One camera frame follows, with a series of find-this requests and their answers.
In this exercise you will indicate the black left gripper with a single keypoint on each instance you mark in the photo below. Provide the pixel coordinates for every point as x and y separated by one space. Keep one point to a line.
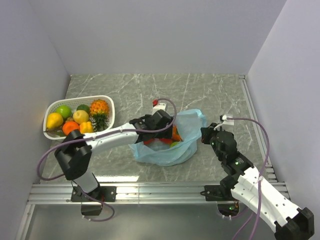
166 134

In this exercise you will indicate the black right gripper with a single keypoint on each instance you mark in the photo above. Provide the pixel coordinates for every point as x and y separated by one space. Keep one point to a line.
207 132

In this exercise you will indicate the light blue printed plastic bag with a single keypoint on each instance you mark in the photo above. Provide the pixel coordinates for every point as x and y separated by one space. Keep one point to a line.
189 124

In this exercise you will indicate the orange round fruit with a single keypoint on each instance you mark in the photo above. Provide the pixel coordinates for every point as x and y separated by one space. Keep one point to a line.
70 126

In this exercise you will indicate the yellow pear fruit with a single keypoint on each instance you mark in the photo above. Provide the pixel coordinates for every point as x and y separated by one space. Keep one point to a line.
54 120

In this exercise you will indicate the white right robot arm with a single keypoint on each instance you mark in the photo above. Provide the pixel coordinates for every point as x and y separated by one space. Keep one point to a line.
246 184

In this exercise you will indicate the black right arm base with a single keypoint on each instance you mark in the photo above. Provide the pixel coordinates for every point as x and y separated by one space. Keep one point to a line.
221 192

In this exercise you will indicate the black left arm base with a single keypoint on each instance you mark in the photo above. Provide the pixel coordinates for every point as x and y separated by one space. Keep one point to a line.
102 193

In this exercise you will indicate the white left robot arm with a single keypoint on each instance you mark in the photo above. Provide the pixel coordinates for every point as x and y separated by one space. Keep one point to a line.
77 148

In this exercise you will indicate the orange persimmon fruit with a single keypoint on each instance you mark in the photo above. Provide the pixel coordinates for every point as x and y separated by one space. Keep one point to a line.
175 134

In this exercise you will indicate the orange pineapple fruit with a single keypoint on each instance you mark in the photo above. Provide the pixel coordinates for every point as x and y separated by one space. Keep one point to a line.
99 111

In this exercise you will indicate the white plastic fruit basket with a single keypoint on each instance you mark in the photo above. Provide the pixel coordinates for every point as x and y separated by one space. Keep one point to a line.
73 103

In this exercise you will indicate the yellow bell pepper fruit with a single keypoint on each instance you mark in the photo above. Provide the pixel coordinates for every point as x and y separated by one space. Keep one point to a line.
86 127

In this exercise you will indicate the dark green lime fruit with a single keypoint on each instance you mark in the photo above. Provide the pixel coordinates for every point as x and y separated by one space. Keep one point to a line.
84 107

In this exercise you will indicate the yellow lemon fruit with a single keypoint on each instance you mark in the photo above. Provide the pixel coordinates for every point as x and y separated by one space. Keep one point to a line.
80 116

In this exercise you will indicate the green apple fruit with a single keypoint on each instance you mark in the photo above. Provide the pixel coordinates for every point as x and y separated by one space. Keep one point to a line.
64 111

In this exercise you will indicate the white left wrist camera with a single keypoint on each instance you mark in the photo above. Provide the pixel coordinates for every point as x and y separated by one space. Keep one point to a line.
156 105

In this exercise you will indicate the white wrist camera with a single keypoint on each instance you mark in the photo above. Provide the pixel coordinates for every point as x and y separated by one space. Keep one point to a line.
156 105
226 123

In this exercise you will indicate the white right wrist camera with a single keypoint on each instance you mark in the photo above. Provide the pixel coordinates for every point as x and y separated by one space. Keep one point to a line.
226 123

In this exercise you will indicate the aluminium side rail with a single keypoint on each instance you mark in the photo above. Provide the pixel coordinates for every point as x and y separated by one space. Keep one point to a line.
269 170

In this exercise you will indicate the black box under rail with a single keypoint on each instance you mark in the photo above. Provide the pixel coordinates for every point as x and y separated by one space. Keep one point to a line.
88 210

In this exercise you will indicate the aluminium front rail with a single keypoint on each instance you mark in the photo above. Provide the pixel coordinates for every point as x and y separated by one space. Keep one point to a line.
141 211

